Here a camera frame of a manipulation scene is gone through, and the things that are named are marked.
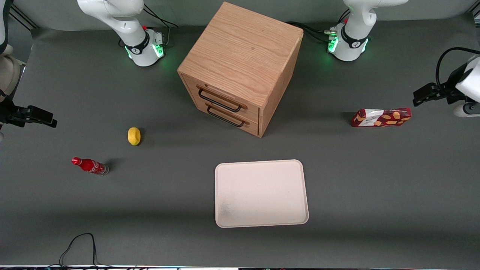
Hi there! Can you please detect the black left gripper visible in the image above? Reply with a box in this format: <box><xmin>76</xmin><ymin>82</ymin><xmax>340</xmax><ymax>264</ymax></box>
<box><xmin>413</xmin><ymin>64</ymin><xmax>467</xmax><ymax>107</ymax></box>

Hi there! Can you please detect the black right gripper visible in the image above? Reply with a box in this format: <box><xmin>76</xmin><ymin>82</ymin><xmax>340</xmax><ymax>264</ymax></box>
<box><xmin>0</xmin><ymin>98</ymin><xmax>58</xmax><ymax>128</ymax></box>

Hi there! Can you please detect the red cookie box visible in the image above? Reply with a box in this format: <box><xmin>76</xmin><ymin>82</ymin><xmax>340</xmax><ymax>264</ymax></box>
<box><xmin>351</xmin><ymin>108</ymin><xmax>412</xmax><ymax>128</ymax></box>

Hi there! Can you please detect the cream plastic tray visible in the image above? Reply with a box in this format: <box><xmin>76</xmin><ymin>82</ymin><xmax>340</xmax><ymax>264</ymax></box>
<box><xmin>215</xmin><ymin>159</ymin><xmax>309</xmax><ymax>228</ymax></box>

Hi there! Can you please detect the red cola bottle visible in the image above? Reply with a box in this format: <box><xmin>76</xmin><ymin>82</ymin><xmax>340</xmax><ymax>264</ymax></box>
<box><xmin>71</xmin><ymin>157</ymin><xmax>110</xmax><ymax>176</ymax></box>

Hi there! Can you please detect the dark grey table mat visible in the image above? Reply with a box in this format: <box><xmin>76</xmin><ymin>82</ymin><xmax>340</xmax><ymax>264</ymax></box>
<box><xmin>0</xmin><ymin>13</ymin><xmax>480</xmax><ymax>267</ymax></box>

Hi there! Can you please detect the wooden drawer front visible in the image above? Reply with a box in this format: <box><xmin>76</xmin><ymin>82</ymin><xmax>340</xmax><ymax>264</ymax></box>
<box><xmin>182</xmin><ymin>74</ymin><xmax>260</xmax><ymax>121</ymax></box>
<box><xmin>194</xmin><ymin>100</ymin><xmax>260</xmax><ymax>137</ymax></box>

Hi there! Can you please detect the oak wooden drawer cabinet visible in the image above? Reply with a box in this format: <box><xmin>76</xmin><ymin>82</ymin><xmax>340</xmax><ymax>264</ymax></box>
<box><xmin>177</xmin><ymin>1</ymin><xmax>304</xmax><ymax>138</ymax></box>

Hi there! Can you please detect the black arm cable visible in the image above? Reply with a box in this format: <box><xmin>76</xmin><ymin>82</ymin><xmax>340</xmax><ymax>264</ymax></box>
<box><xmin>436</xmin><ymin>47</ymin><xmax>480</xmax><ymax>88</ymax></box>

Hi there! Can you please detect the black base cable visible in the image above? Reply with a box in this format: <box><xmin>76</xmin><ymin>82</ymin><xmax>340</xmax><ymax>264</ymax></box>
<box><xmin>286</xmin><ymin>21</ymin><xmax>335</xmax><ymax>42</ymax></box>
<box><xmin>144</xmin><ymin>4</ymin><xmax>179</xmax><ymax>48</ymax></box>

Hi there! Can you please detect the black looped cable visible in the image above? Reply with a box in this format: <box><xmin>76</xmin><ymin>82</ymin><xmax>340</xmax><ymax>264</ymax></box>
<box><xmin>59</xmin><ymin>233</ymin><xmax>113</xmax><ymax>269</ymax></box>

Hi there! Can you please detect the black metal drawer handle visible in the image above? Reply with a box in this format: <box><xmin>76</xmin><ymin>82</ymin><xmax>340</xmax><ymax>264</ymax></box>
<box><xmin>206</xmin><ymin>104</ymin><xmax>250</xmax><ymax>128</ymax></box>
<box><xmin>198</xmin><ymin>87</ymin><xmax>248</xmax><ymax>113</ymax></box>

